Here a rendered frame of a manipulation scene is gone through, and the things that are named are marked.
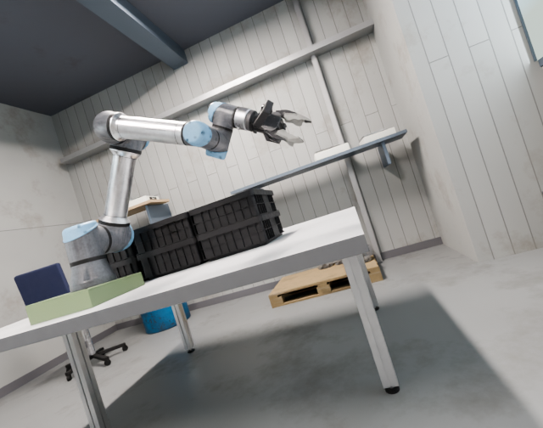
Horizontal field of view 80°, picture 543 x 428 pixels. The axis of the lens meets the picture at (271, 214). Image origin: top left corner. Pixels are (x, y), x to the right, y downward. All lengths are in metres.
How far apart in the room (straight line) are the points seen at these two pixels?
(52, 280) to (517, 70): 4.07
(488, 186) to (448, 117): 0.59
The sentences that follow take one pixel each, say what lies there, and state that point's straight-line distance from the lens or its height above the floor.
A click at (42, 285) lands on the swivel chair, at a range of 3.56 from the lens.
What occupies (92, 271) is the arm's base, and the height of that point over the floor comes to 0.81.
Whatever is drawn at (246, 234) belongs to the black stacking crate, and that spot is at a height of 0.76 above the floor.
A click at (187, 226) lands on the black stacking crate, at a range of 1.39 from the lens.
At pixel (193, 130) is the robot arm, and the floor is 1.12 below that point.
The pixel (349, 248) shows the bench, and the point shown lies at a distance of 0.72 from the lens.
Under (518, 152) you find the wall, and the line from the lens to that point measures 2.95.
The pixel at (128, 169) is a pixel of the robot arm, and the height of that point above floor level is 1.14.
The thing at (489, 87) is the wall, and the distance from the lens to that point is 2.97.
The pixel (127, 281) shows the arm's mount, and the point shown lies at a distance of 1.30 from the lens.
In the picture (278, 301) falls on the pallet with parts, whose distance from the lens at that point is 3.09.
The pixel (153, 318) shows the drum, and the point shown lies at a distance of 3.88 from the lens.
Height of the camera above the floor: 0.79
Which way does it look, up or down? 1 degrees up
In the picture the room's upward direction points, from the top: 18 degrees counter-clockwise
